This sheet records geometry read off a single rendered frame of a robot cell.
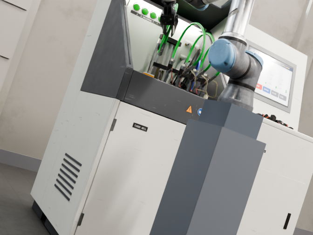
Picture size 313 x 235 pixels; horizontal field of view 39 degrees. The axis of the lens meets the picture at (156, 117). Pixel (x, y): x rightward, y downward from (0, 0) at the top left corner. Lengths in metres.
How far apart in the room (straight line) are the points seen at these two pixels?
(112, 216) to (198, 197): 0.65
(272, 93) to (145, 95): 1.07
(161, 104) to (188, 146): 0.45
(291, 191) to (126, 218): 1.08
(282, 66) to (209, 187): 1.53
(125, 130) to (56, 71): 2.16
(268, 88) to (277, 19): 2.70
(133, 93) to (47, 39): 2.17
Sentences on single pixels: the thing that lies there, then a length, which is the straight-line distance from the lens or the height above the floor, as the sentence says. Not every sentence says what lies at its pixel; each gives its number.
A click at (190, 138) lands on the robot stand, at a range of 1.80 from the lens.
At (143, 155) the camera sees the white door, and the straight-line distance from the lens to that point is 2.18.
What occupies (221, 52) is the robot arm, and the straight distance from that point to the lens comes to 1.70.
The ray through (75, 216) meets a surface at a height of 0.21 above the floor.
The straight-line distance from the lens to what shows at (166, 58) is 2.76.
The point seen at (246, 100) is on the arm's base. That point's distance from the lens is 1.78.
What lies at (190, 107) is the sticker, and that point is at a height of 0.88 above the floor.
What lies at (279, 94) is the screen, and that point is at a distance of 2.98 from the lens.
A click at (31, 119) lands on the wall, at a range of 4.18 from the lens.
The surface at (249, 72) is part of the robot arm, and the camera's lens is 1.79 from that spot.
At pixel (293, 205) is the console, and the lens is 2.85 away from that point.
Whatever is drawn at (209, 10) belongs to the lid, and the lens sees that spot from 2.84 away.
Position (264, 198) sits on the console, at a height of 0.54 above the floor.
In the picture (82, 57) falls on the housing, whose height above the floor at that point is 1.00.
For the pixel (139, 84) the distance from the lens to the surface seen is 2.12.
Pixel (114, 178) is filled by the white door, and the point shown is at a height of 0.42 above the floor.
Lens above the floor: 0.69
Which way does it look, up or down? 2 degrees up
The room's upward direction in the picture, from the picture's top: 19 degrees clockwise
